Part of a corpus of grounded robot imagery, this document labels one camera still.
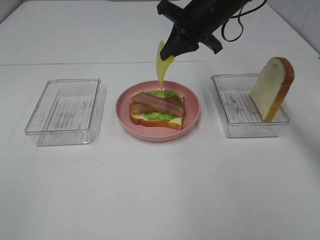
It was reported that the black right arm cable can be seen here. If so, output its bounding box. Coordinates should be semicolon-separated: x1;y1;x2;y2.
221;0;268;43

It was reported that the bacon strip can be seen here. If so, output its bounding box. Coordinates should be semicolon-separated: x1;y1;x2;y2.
131;92;185;117
129;95;184;115

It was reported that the pink round plate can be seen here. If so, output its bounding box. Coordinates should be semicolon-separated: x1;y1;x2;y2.
115;80;201;142

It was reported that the green lettuce leaf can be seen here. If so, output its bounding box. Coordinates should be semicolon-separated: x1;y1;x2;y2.
143;89;184;121

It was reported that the bread slice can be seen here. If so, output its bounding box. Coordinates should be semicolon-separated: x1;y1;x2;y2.
249;57;295;122
129;111;184;131

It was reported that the left clear plastic tray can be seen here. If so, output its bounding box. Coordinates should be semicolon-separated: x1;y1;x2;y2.
24;78;104;147

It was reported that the yellow cheese slice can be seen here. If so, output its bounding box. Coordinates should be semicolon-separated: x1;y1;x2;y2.
156;40;175;90

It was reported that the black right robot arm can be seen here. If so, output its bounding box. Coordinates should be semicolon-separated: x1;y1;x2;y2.
157;0;248;60

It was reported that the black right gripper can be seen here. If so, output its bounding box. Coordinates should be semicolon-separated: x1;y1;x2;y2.
156;0;223;60

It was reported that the right clear plastic tray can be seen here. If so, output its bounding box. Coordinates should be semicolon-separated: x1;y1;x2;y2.
211;73;290;138

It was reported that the clear plastic tray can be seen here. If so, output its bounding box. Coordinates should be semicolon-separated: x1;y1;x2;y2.
24;78;104;147
211;73;290;138

